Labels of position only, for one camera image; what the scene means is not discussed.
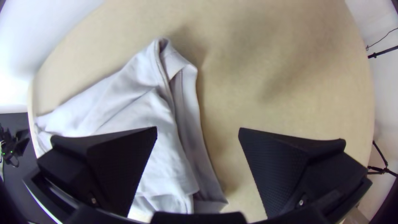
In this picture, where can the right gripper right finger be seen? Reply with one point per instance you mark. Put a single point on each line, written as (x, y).
(286, 168)

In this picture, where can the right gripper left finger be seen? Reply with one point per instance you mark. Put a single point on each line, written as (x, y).
(115, 165)

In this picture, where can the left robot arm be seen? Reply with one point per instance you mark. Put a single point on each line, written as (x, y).
(12, 146)

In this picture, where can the white t-shirt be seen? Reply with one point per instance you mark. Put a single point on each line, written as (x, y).
(130, 96)

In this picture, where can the black stand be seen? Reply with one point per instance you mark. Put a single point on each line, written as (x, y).
(381, 169)
(382, 52)

